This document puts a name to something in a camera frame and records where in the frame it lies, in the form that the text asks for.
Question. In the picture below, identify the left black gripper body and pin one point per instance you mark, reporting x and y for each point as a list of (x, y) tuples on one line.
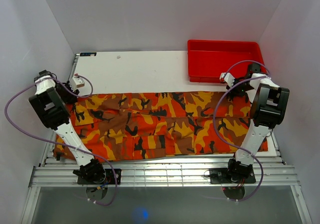
[(67, 96)]

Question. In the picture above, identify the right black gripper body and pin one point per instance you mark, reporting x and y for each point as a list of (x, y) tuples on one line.
[(240, 89)]

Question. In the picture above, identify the orange camouflage trousers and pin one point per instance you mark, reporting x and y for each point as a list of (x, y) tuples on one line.
[(136, 126)]

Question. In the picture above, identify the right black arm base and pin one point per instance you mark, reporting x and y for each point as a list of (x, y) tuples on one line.
[(220, 176)]

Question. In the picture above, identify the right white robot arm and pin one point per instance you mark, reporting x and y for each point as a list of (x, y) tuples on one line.
[(268, 105)]

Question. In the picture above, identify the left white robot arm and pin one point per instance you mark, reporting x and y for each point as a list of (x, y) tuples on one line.
[(49, 103)]

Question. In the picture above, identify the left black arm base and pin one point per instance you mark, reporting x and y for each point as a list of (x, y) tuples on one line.
[(106, 179)]

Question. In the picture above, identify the small label sticker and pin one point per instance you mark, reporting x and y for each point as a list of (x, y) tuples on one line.
[(88, 54)]

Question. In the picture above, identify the red plastic bin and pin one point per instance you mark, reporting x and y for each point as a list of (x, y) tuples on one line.
[(207, 59)]

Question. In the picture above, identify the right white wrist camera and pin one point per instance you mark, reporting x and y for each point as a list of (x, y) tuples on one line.
[(227, 78)]

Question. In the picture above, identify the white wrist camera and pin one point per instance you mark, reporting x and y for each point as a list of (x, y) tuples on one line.
[(227, 78), (76, 82)]

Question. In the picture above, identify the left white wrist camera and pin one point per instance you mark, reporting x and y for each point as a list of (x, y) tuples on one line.
[(76, 82)]

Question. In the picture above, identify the aluminium frame rail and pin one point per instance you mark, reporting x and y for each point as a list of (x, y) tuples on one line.
[(169, 172)]

